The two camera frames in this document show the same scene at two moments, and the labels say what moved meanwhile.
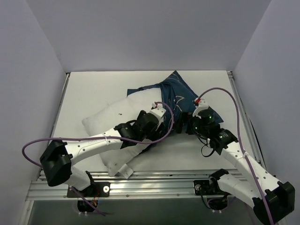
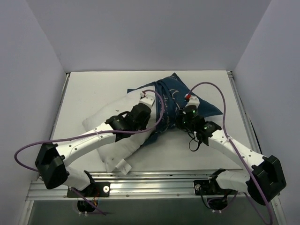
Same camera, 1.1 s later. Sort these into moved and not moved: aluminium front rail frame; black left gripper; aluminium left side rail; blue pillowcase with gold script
Moved: black left gripper; blue pillowcase with gold script
Not moved: aluminium left side rail; aluminium front rail frame
